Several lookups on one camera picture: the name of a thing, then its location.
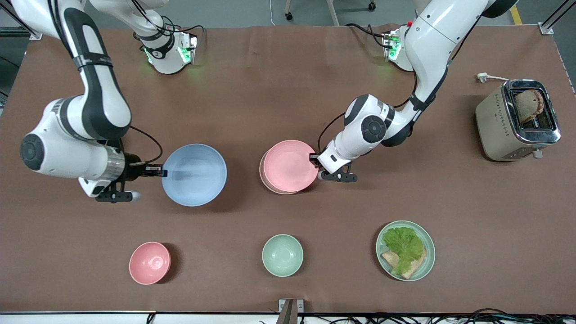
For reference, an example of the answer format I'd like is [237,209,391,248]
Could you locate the pink shallow bowl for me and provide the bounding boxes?
[263,140,319,193]

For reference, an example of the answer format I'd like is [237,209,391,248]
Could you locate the blue shallow bowl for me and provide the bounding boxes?
[162,144,228,207]

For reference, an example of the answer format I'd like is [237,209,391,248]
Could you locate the right arm base control box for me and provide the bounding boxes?
[179,32,198,66]

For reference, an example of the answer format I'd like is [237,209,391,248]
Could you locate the left arm base control box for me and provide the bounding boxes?
[382,31,402,61]

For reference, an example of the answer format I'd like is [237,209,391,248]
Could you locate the beige shallow bowl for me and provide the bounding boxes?
[259,153,311,195]

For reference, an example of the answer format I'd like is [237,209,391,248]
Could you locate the small pink deep bowl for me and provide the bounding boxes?
[129,242,171,285]

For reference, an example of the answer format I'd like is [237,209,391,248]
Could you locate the small green deep bowl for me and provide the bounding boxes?
[262,234,304,277]

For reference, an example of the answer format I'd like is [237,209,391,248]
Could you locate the toasted bread slice on plate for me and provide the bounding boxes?
[382,247,427,280]

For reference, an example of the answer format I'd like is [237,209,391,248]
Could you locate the green lettuce leaf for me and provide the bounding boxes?
[382,227,426,276]

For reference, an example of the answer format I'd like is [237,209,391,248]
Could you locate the green plate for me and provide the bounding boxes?
[376,220,436,282]

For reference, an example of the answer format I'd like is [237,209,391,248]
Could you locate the wheeled stand legs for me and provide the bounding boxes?
[283,0,377,26]

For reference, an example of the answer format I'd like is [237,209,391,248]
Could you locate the beige chrome toaster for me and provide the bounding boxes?
[475,79,562,162]

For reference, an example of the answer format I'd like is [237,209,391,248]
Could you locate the brown bread slice in toaster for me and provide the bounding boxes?
[514,89,544,124]

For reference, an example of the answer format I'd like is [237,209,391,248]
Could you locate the black left arm base cable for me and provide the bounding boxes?
[346,22,392,48]

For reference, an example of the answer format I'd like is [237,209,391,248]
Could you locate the metal table edge bracket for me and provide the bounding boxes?
[278,299,304,324]

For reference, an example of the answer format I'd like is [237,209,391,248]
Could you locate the aluminium frame post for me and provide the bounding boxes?
[0,0,44,41]
[539,0,576,36]

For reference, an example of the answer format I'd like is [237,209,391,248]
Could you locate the tangled black cables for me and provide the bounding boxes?
[297,308,576,324]

